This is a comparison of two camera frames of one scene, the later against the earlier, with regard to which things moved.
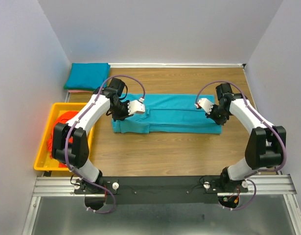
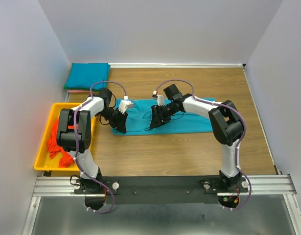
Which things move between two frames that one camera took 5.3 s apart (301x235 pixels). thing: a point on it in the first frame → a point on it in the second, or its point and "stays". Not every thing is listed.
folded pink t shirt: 79,91 stays
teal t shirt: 168,113 stays
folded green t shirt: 65,87 stays
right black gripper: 219,121 → 157,121
